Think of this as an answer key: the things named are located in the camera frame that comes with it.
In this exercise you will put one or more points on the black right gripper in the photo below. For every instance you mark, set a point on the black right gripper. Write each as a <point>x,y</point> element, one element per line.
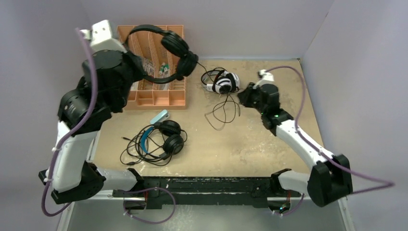
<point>244,96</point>

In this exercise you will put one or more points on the white and black headphones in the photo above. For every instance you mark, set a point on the white and black headphones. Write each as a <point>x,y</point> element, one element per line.
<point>220,81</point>

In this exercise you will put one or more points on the small black on-ear headphones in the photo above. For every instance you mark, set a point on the small black on-ear headphones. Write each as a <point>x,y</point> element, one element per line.
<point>173,43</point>

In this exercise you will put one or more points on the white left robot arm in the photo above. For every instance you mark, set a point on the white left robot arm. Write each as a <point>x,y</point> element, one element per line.
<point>102,91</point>

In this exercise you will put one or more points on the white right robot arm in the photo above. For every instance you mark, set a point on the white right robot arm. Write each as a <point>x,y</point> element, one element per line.
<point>329,178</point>

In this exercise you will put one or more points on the light blue stapler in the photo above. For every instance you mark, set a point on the light blue stapler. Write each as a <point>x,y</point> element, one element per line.
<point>160,117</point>

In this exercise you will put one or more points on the clear plastic packaged item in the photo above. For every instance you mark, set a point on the clear plastic packaged item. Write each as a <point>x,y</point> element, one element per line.
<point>162,86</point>

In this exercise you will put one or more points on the peach plastic file organizer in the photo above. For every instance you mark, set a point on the peach plastic file organizer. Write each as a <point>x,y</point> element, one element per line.
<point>143,94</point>

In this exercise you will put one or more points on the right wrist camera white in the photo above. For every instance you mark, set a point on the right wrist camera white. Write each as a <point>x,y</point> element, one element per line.
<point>264,77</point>

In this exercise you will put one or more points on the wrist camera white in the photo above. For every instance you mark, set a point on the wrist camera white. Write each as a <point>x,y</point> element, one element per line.
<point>103,36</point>
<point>264,77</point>

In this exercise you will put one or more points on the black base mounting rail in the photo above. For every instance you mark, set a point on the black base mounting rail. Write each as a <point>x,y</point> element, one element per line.
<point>258,192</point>

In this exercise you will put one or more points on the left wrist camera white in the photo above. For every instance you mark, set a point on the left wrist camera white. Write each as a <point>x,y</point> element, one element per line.
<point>103,36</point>

